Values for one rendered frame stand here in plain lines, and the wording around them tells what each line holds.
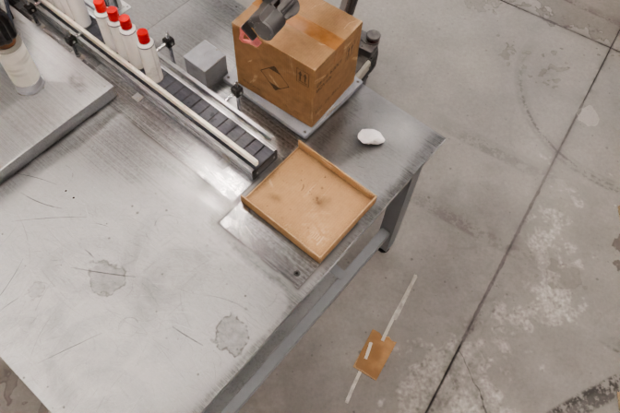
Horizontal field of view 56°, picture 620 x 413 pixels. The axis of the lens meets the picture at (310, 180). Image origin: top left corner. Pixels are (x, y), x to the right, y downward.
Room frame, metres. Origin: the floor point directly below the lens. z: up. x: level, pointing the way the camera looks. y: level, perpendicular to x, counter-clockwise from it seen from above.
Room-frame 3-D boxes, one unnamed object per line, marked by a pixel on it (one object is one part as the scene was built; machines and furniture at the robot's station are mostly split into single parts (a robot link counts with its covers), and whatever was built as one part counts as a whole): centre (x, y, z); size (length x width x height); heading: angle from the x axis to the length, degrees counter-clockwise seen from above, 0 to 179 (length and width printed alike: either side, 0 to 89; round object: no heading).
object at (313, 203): (0.83, 0.00, 0.85); 0.30 x 0.26 x 0.04; 53
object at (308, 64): (1.26, 0.07, 0.99); 0.30 x 0.24 x 0.27; 57
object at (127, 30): (1.27, 0.58, 0.98); 0.05 x 0.05 x 0.20
